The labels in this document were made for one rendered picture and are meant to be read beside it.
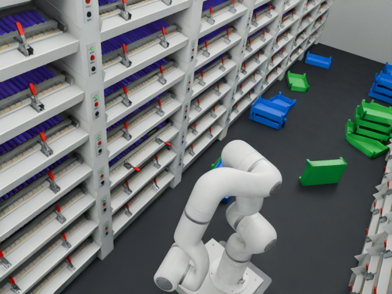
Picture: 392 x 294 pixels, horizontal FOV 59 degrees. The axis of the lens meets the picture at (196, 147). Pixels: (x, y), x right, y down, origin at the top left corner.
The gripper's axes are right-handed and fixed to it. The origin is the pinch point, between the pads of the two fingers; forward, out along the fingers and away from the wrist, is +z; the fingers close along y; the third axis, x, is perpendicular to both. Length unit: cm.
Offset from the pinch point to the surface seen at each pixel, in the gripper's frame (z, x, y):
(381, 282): 19, 79, -11
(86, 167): 0, -52, 11
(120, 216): 29, -34, 62
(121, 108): 21, -55, -11
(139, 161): 36, -40, 24
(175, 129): 71, -37, 18
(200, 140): 118, -22, 48
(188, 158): 96, -22, 52
